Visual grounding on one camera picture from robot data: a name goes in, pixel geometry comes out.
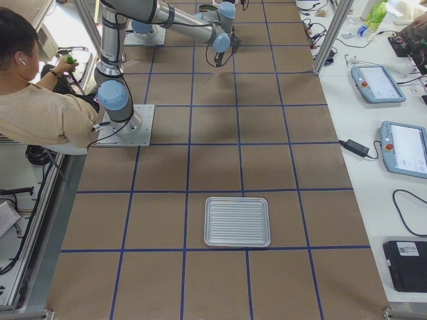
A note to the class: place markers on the olive green brake shoe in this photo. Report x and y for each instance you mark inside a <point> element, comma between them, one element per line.
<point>206,7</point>

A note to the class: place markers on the black power adapter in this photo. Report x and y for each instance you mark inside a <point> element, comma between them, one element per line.
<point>354,147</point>

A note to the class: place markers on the person in beige shirt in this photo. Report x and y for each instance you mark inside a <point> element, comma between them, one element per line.
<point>37,106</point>

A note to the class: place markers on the near teach pendant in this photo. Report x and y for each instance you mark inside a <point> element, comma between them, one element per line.
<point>404,148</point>

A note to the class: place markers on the teach pendant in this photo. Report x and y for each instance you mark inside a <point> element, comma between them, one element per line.
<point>376,84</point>
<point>404,148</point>

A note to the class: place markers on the green handled screwdriver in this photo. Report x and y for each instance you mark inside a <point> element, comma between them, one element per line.
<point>71,61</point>

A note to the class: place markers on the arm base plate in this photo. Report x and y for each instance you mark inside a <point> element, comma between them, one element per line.
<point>156,37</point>
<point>136,133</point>

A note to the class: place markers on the ribbed metal tray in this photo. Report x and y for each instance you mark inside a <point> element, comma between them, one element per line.
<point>237,222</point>

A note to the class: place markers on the black tablet device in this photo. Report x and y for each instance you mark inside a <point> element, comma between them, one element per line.
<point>406,262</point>

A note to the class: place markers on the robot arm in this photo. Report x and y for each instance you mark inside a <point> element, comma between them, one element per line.
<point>125,125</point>

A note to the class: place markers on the aluminium frame post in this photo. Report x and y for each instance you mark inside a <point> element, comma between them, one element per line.
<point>331,35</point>

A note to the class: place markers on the far teach pendant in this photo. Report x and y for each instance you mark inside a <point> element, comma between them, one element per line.
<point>376,84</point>

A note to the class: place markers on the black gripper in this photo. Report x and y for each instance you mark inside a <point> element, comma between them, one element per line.
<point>219,56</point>

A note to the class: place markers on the white chair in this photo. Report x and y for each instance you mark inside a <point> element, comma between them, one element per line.
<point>41,155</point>

